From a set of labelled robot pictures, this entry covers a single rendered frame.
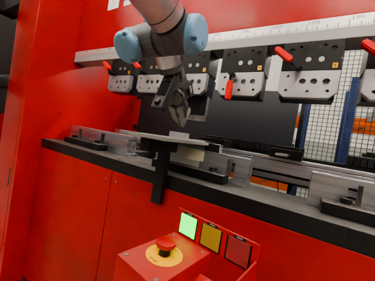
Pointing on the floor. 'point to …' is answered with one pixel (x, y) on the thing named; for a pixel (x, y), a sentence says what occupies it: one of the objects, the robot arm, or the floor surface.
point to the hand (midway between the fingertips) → (180, 125)
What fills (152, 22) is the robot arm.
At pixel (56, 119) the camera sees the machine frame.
